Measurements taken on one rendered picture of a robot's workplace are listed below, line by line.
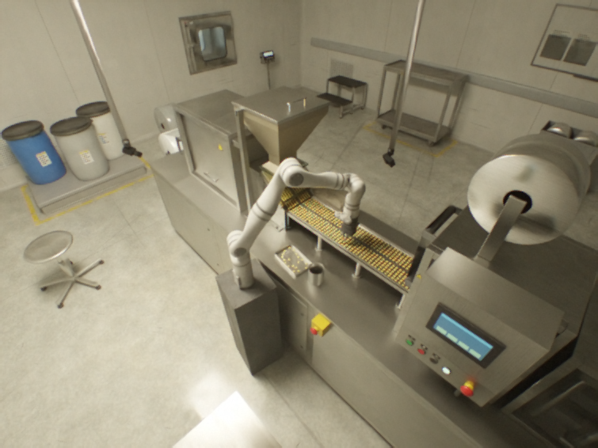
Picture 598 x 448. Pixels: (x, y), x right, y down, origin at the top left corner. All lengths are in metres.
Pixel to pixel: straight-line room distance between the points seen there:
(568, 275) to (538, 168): 0.42
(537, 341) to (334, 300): 0.89
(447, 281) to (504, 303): 0.15
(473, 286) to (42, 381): 2.62
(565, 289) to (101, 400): 2.47
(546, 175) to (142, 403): 2.33
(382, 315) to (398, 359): 0.22
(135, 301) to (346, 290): 1.81
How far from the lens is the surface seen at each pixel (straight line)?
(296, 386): 2.21
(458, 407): 1.46
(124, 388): 2.47
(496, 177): 1.04
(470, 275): 1.01
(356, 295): 1.58
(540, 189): 1.02
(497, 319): 0.95
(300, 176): 1.19
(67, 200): 4.20
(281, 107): 1.57
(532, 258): 1.25
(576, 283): 1.26
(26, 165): 4.43
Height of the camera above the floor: 2.08
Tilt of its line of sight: 42 degrees down
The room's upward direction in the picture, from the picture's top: straight up
